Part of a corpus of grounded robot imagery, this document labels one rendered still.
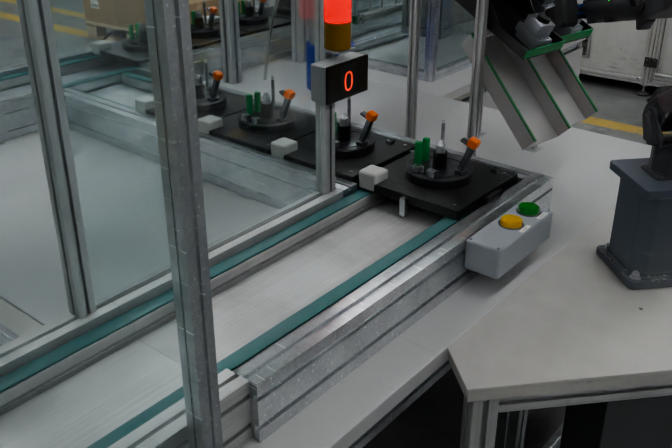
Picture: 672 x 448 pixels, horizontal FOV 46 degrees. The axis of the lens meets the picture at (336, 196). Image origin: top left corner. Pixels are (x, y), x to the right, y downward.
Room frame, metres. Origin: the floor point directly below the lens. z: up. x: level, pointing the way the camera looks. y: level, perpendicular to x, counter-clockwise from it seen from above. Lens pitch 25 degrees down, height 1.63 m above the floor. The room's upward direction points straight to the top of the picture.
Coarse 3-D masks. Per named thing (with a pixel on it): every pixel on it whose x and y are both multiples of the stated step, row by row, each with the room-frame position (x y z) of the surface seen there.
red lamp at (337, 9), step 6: (324, 0) 1.44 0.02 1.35; (330, 0) 1.42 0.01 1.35; (336, 0) 1.42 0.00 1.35; (342, 0) 1.42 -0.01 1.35; (348, 0) 1.43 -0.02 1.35; (324, 6) 1.44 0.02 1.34; (330, 6) 1.42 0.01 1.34; (336, 6) 1.42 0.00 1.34; (342, 6) 1.42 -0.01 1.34; (348, 6) 1.43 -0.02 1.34; (324, 12) 1.44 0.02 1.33; (330, 12) 1.42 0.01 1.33; (336, 12) 1.42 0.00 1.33; (342, 12) 1.42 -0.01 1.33; (348, 12) 1.43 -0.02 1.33; (324, 18) 1.44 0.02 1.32; (330, 18) 1.42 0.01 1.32; (336, 18) 1.42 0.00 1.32; (342, 18) 1.42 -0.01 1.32; (348, 18) 1.43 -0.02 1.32
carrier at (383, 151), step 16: (336, 128) 1.72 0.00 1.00; (352, 128) 1.80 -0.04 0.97; (336, 144) 1.62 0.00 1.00; (352, 144) 1.65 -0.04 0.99; (368, 144) 1.65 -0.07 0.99; (384, 144) 1.70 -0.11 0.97; (400, 144) 1.70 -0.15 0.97; (336, 160) 1.60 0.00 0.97; (352, 160) 1.60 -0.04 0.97; (368, 160) 1.60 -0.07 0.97; (384, 160) 1.60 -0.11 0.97; (336, 176) 1.54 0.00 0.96; (352, 176) 1.51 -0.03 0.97
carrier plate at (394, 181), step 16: (400, 160) 1.60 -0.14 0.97; (400, 176) 1.51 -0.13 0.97; (480, 176) 1.51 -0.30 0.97; (496, 176) 1.51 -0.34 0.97; (512, 176) 1.52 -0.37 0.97; (384, 192) 1.46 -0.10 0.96; (400, 192) 1.43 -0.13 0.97; (416, 192) 1.43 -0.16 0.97; (432, 192) 1.43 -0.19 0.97; (448, 192) 1.43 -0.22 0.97; (464, 192) 1.43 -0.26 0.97; (480, 192) 1.43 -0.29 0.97; (432, 208) 1.38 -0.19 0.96; (448, 208) 1.36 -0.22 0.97; (464, 208) 1.37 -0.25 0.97
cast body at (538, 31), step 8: (528, 16) 1.68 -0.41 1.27; (536, 16) 1.68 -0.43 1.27; (544, 16) 1.67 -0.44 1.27; (520, 24) 1.70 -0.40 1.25; (528, 24) 1.68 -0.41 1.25; (536, 24) 1.66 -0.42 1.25; (544, 24) 1.66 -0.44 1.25; (552, 24) 1.67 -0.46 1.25; (520, 32) 1.69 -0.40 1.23; (528, 32) 1.68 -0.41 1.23; (536, 32) 1.66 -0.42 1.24; (544, 32) 1.67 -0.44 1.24; (520, 40) 1.69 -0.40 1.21; (528, 40) 1.67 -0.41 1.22; (536, 40) 1.65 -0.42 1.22; (544, 40) 1.66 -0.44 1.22
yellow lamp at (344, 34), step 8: (328, 24) 1.43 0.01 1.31; (336, 24) 1.42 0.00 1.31; (344, 24) 1.42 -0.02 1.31; (328, 32) 1.43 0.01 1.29; (336, 32) 1.42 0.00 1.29; (344, 32) 1.42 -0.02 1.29; (328, 40) 1.43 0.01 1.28; (336, 40) 1.42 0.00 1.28; (344, 40) 1.42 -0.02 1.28; (328, 48) 1.43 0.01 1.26; (336, 48) 1.42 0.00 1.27; (344, 48) 1.42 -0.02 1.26
